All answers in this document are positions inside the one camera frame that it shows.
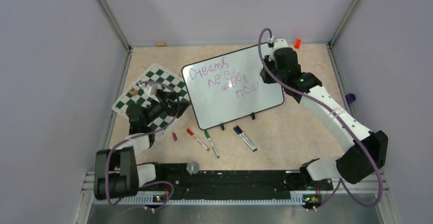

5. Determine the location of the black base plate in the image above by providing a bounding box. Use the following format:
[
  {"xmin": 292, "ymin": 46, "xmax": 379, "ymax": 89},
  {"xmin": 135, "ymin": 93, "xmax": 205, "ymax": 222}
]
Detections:
[{"xmin": 156, "ymin": 163, "xmax": 334, "ymax": 201}]

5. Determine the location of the blue whiteboard marker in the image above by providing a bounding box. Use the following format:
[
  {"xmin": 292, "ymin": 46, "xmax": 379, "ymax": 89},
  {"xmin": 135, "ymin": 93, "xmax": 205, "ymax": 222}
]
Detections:
[{"xmin": 233, "ymin": 127, "xmax": 254, "ymax": 152}]

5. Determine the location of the whiteboard with black frame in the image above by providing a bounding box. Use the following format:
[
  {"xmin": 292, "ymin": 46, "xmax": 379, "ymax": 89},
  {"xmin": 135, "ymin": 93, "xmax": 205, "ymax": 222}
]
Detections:
[{"xmin": 181, "ymin": 43, "xmax": 284, "ymax": 130}]

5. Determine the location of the black whiteboard marker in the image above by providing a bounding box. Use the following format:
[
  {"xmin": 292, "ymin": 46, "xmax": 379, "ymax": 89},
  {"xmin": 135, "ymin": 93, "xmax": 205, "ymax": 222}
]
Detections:
[{"xmin": 236, "ymin": 126, "xmax": 258, "ymax": 152}]

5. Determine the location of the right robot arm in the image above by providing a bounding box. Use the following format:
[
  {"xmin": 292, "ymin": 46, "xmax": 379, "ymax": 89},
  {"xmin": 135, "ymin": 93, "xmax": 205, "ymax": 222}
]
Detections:
[{"xmin": 258, "ymin": 46, "xmax": 389, "ymax": 189}]

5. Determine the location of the red whiteboard marker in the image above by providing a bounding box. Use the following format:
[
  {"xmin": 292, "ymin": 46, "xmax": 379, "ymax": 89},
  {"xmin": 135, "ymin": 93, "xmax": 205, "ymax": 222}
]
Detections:
[{"xmin": 186, "ymin": 129, "xmax": 209, "ymax": 151}]

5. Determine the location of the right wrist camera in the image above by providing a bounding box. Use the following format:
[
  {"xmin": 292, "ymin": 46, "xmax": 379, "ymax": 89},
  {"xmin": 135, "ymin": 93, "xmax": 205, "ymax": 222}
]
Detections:
[{"xmin": 267, "ymin": 38, "xmax": 289, "ymax": 51}]

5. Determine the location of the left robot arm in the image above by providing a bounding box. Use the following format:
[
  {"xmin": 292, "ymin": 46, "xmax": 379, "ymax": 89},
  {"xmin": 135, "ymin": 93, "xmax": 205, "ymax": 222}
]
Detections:
[{"xmin": 93, "ymin": 90, "xmax": 190, "ymax": 200}]

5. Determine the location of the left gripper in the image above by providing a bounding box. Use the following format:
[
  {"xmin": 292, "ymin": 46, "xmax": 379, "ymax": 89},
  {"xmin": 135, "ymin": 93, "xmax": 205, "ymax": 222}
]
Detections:
[{"xmin": 144, "ymin": 89, "xmax": 191, "ymax": 125}]

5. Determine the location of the wooden cork piece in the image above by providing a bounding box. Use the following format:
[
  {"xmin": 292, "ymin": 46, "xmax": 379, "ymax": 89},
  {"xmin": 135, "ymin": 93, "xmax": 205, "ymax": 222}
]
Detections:
[{"xmin": 156, "ymin": 42, "xmax": 166, "ymax": 47}]

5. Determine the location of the whiteboard metal stand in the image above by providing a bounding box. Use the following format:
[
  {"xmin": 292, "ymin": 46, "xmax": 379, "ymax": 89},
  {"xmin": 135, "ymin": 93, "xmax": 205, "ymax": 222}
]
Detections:
[{"xmin": 218, "ymin": 112, "xmax": 256, "ymax": 131}]

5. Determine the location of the orange toy block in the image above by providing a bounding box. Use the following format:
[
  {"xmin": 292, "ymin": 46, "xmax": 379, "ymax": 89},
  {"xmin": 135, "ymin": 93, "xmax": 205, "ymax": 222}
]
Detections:
[{"xmin": 294, "ymin": 38, "xmax": 302, "ymax": 49}]

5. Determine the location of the purple object at edge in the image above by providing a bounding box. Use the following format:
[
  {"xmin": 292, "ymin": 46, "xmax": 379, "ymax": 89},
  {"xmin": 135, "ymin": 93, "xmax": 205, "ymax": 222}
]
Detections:
[{"xmin": 345, "ymin": 93, "xmax": 356, "ymax": 104}]

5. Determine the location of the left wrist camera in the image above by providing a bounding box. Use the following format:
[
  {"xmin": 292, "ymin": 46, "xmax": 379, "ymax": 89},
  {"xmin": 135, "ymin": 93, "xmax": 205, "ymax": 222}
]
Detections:
[{"xmin": 140, "ymin": 84, "xmax": 161, "ymax": 103}]

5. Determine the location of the grey round knob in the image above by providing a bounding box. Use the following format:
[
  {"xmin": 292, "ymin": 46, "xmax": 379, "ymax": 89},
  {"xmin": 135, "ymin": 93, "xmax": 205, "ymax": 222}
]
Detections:
[{"xmin": 186, "ymin": 161, "xmax": 200, "ymax": 175}]

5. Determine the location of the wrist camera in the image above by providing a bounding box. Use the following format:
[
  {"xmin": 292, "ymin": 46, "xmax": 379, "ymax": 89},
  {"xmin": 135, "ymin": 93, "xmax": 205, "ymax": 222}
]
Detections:
[
  {"xmin": 267, "ymin": 38, "xmax": 289, "ymax": 51},
  {"xmin": 140, "ymin": 84, "xmax": 161, "ymax": 103}
]

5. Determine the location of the green whiteboard marker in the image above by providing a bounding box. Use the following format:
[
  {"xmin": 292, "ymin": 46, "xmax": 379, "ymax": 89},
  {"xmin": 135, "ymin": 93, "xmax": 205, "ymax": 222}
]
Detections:
[{"xmin": 204, "ymin": 130, "xmax": 220, "ymax": 159}]

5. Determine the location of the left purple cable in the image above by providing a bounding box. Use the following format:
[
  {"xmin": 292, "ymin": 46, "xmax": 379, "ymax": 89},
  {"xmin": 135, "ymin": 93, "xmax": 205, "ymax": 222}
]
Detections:
[{"xmin": 104, "ymin": 80, "xmax": 181, "ymax": 213}]

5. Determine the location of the green white chessboard mat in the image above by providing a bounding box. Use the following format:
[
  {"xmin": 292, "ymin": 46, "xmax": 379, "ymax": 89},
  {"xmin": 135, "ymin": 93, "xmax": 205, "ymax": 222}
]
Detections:
[{"xmin": 111, "ymin": 63, "xmax": 190, "ymax": 139}]

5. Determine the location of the wooden chess piece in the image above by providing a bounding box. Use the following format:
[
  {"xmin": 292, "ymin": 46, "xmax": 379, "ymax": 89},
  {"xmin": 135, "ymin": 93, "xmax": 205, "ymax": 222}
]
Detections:
[{"xmin": 129, "ymin": 88, "xmax": 139, "ymax": 97}]

